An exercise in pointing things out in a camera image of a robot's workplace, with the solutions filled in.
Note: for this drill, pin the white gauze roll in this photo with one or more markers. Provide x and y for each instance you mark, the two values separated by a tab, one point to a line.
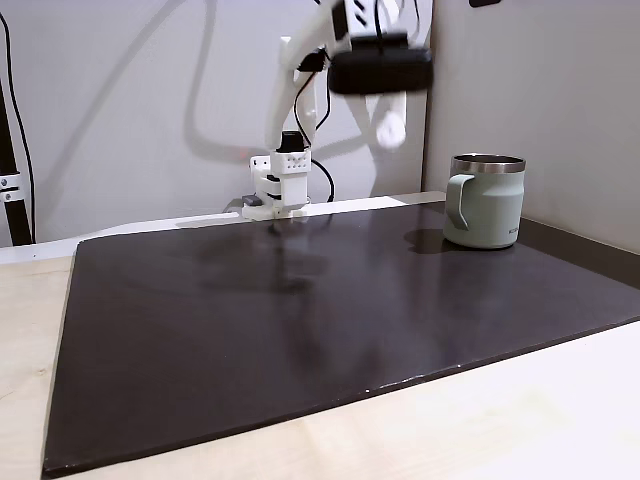
391	131

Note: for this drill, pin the sage green steel mug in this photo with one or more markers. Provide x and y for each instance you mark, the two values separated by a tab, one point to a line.
492	210

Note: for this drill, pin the grey table clamp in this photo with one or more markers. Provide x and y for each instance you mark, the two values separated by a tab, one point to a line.
252	201

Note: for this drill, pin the black table mat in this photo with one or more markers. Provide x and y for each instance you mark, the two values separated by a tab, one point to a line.
250	325

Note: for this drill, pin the black oval camera box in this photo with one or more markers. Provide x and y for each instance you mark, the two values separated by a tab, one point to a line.
380	70

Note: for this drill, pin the dark wall fixture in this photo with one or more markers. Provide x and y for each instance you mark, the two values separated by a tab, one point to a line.
485	2

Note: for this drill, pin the white stand bracket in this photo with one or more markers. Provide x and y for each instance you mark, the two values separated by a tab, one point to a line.
10	186

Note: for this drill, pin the dark stand post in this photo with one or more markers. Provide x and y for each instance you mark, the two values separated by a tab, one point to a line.
12	215

